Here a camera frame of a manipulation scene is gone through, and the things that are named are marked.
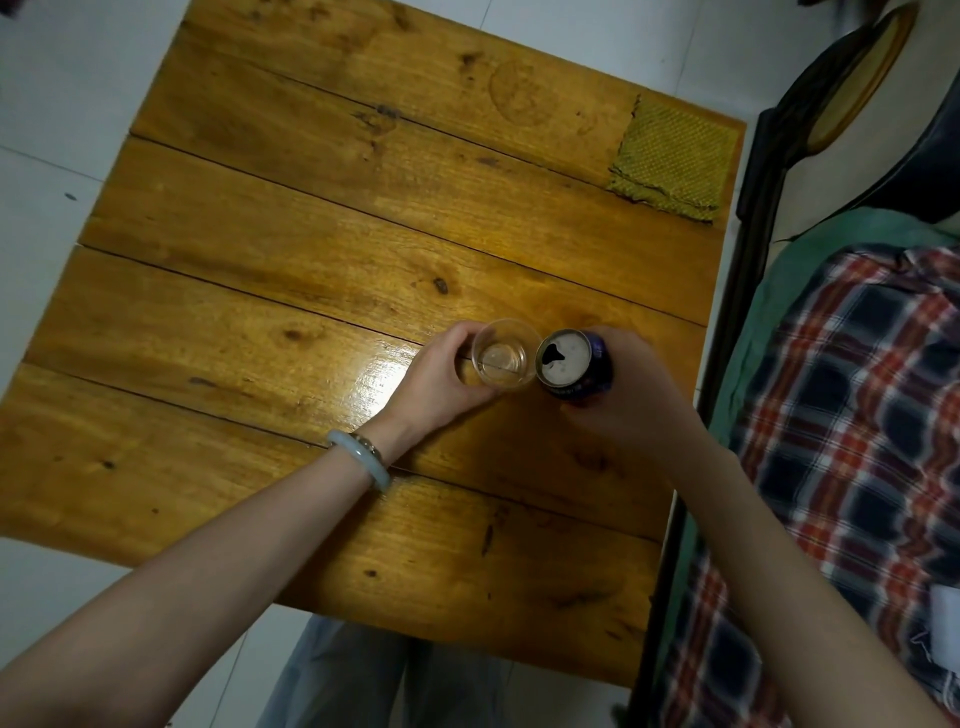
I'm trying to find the green woven cloth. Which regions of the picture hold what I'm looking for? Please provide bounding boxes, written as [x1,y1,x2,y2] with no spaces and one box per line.
[605,93,741,225]

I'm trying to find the dark blue drink can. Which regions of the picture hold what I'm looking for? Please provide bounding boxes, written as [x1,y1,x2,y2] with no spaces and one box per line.
[534,328,616,403]

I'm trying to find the person's right hand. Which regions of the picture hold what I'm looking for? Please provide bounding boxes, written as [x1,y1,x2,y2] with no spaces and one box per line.
[558,327,723,481]

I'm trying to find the clear plastic cup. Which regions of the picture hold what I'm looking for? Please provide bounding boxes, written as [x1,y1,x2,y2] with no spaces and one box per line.
[456,318,543,392]

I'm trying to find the red blue plaid cloth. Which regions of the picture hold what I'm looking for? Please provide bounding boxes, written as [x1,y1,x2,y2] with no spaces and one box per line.
[660,243,960,728]

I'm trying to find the round dark-rimmed wooden object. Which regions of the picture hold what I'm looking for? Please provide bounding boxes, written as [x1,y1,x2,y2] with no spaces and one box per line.
[771,0,921,168]

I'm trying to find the person's right forearm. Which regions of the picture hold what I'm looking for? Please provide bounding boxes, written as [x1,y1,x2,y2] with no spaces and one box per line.
[667,442,960,728]

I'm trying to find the dark wooden bed frame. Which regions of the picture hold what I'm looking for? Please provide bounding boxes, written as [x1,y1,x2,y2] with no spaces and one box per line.
[624,107,790,728]

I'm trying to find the person's left forearm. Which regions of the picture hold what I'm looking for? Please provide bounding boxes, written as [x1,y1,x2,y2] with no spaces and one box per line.
[0,436,402,728]

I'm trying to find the pale jade bangle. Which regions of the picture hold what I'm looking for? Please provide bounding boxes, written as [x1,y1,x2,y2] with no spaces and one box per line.
[326,428,393,493]

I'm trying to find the person's left hand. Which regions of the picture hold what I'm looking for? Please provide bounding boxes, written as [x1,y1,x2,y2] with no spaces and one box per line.
[377,321,506,465]

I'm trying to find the dark pillow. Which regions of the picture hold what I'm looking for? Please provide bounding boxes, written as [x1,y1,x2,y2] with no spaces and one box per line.
[855,88,960,228]

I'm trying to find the white paper item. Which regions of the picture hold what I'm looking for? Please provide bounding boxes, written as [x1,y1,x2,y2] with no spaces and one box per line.
[928,583,960,680]

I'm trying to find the person's grey trousers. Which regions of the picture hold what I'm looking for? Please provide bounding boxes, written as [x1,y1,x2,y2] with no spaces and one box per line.
[255,615,520,728]

